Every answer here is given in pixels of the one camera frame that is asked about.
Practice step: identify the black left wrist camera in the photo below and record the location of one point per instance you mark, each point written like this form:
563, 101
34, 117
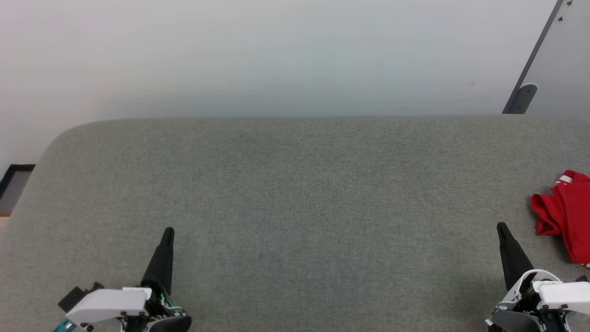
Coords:
73, 296

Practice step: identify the red white basketball jersey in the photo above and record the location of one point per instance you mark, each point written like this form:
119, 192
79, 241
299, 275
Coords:
571, 212

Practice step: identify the grey door panel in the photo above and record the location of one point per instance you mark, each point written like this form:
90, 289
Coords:
564, 55

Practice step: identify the dark framed wall opening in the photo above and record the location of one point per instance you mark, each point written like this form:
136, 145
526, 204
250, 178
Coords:
14, 186

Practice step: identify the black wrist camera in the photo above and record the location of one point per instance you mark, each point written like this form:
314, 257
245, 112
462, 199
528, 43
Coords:
583, 278
73, 296

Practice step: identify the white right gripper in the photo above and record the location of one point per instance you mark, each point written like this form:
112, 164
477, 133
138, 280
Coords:
557, 297

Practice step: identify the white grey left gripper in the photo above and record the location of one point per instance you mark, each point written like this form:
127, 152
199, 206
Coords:
110, 304

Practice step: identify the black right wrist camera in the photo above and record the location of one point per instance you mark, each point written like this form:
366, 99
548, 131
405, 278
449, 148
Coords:
583, 278

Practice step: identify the grey metal door hinge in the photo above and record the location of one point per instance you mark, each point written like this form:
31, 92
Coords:
524, 97

